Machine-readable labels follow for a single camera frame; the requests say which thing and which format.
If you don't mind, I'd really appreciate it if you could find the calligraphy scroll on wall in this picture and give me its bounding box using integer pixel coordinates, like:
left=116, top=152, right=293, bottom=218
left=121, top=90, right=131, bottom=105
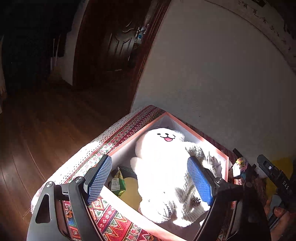
left=210, top=1, right=295, bottom=72

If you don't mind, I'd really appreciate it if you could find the red patterned bed cover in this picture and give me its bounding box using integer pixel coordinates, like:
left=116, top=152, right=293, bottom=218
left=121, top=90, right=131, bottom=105
left=31, top=105, right=266, bottom=241

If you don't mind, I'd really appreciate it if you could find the colourful small toy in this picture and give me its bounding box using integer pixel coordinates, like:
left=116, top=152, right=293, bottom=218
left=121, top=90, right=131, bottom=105
left=232, top=157, right=248, bottom=179

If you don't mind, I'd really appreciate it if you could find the pink white cardboard box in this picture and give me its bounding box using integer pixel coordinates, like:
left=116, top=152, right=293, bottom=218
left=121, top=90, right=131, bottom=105
left=100, top=108, right=231, bottom=240

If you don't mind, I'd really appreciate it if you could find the person's hand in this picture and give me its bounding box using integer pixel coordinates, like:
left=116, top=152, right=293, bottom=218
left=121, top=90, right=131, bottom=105
left=270, top=207, right=296, bottom=241

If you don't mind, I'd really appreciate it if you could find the green snack packet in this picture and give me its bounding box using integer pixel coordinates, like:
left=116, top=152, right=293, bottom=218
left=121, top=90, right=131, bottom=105
left=110, top=170, right=126, bottom=197

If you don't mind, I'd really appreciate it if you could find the yellow item in box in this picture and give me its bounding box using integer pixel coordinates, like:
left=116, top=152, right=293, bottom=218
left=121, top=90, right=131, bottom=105
left=119, top=177, right=142, bottom=211

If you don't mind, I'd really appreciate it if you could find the white knitted beanie hat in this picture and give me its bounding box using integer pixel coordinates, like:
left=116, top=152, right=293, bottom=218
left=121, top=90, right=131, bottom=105
left=159, top=146, right=223, bottom=228

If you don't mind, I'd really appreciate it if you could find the white plush dog toy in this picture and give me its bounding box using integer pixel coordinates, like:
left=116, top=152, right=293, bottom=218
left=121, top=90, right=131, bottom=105
left=130, top=128, right=189, bottom=223

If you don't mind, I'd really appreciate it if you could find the dark wooden door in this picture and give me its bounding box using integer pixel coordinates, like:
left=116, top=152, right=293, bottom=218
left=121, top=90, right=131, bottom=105
left=72, top=1, right=170, bottom=87

